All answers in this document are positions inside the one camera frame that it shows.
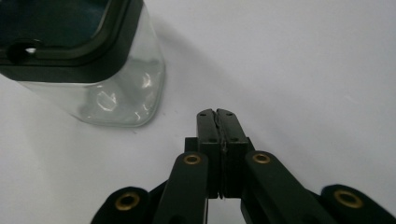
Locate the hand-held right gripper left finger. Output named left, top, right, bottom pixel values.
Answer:
left=184, top=108, right=224, bottom=200

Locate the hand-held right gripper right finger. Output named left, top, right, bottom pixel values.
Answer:
left=216, top=107, right=256, bottom=199

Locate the clear jar with black lid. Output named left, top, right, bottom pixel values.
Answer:
left=0, top=0, right=166, bottom=128

